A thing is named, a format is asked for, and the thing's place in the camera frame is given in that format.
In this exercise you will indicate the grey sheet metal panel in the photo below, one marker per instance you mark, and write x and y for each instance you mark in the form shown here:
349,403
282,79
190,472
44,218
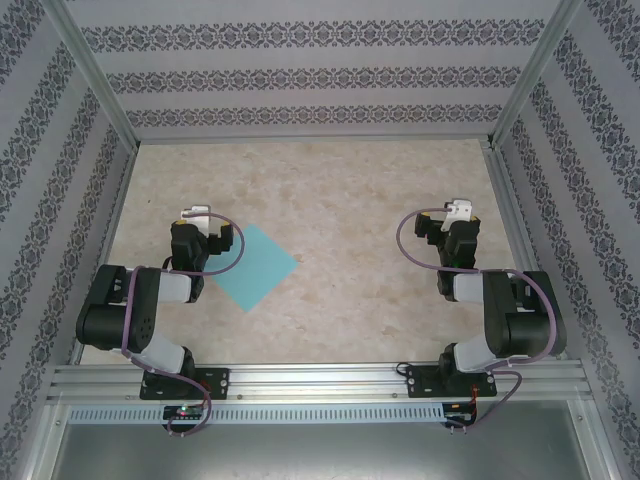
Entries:
310,455

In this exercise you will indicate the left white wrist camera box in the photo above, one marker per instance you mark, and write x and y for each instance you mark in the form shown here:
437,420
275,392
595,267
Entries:
196,212

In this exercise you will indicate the aluminium corner post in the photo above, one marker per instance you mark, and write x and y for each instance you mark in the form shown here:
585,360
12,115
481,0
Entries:
535,75
95,75

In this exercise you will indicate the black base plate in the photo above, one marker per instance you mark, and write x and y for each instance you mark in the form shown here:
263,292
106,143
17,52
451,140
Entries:
220,382
417,382

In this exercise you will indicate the aluminium side rail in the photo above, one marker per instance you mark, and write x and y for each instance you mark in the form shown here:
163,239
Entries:
111,225
515,225

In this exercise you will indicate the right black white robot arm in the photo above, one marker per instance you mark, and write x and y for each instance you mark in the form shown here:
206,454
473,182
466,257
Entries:
525,320

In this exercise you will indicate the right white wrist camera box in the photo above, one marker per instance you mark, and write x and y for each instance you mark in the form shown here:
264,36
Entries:
460,209

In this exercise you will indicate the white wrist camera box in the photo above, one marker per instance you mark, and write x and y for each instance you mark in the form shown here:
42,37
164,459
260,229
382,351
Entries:
460,209
196,212

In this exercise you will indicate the teal paper sheet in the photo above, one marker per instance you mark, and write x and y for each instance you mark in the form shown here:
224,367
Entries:
260,275

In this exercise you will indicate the aluminium frame strut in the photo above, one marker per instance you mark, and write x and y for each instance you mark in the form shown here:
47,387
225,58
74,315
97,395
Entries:
47,440
602,440

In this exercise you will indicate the aluminium cross rail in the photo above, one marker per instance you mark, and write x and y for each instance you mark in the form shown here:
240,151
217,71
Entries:
310,138

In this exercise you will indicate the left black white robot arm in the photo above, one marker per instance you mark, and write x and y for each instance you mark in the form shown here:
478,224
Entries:
110,320

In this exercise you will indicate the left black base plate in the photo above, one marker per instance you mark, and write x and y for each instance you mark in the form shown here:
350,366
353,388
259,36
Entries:
220,382

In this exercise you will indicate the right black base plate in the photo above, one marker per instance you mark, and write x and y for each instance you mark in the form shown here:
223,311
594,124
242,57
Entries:
417,382

